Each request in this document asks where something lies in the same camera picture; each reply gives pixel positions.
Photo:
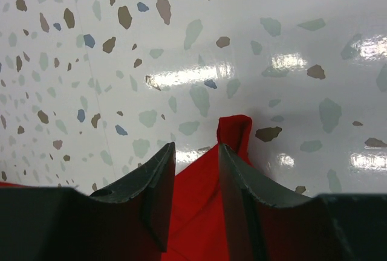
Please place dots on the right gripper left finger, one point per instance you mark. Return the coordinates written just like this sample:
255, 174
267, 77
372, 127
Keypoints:
126, 220

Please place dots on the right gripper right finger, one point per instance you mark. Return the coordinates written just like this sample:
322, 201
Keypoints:
267, 221

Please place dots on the red polo shirt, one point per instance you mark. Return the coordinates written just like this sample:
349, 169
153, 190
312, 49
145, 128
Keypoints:
197, 230

